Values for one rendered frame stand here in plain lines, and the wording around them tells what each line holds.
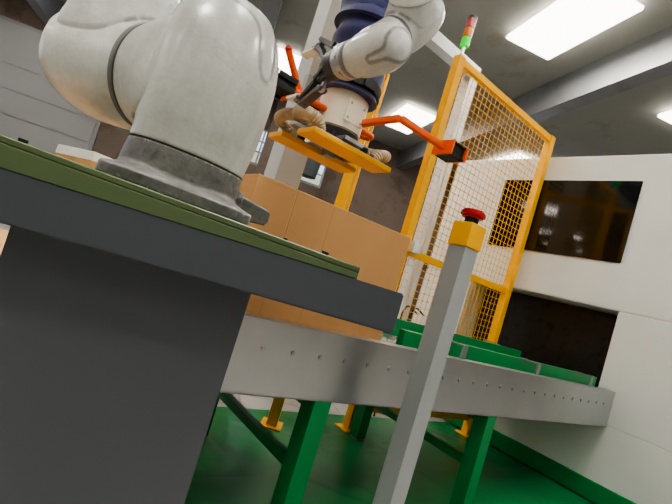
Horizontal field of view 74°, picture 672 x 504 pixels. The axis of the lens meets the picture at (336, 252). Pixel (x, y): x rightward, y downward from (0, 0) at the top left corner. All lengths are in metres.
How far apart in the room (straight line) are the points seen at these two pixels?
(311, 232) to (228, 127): 0.77
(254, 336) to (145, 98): 0.67
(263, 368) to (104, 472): 0.64
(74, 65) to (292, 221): 0.72
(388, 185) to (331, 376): 9.36
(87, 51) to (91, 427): 0.48
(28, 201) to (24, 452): 0.28
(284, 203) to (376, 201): 9.15
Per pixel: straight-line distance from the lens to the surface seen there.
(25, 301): 0.55
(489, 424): 1.96
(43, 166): 0.45
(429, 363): 1.28
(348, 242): 1.39
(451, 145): 1.57
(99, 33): 0.74
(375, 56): 1.07
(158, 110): 0.60
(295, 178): 2.61
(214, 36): 0.61
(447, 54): 4.84
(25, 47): 10.78
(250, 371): 1.15
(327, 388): 1.30
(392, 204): 10.52
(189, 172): 0.57
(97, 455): 0.58
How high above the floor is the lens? 0.75
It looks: 3 degrees up
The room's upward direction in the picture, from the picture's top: 17 degrees clockwise
